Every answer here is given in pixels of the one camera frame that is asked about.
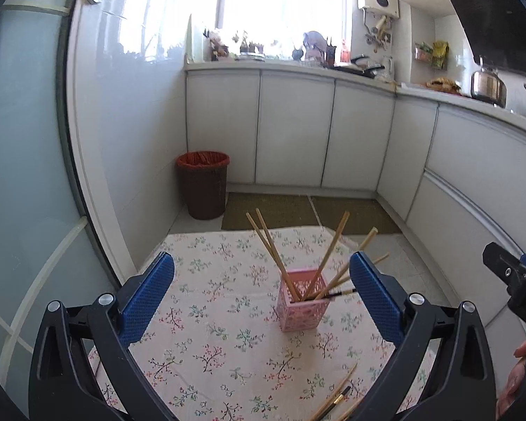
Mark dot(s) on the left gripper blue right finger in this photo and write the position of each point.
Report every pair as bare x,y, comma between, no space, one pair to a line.
385,310

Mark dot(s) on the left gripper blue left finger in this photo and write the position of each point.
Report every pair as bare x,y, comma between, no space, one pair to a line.
140,296

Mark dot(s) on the dark chopstick gold band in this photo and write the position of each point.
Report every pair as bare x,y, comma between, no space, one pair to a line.
333,295
331,403

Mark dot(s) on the white kitchen cabinets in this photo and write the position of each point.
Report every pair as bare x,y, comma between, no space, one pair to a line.
451,169

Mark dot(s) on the person's right hand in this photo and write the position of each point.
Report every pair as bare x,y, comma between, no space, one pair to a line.
516,376

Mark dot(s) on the pink perforated utensil holder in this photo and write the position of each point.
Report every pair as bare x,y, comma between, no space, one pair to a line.
301,315

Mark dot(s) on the right brown floor mat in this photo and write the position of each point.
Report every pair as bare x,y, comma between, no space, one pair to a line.
364,214

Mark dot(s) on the brown floor mat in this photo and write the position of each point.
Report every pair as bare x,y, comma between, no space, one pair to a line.
279,211
364,214

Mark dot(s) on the floral tablecloth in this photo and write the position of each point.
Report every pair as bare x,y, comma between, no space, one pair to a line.
214,349

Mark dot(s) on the brown trash bin red liner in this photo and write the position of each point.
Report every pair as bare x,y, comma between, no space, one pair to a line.
202,179

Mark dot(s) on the left brown floor mat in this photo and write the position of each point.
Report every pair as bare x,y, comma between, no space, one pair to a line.
279,211

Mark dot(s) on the steel kettle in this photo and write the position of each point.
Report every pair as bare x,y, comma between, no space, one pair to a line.
486,85

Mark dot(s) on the plate of food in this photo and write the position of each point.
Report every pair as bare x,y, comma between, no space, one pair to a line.
445,85

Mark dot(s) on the black frying pan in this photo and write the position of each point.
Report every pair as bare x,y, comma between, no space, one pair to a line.
363,70

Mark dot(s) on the white electric kettle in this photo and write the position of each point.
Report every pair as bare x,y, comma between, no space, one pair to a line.
387,72

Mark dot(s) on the yellow green snack bag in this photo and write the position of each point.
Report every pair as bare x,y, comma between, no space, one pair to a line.
440,53

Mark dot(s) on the pink grey toy figure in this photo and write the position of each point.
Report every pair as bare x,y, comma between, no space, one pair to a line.
315,46

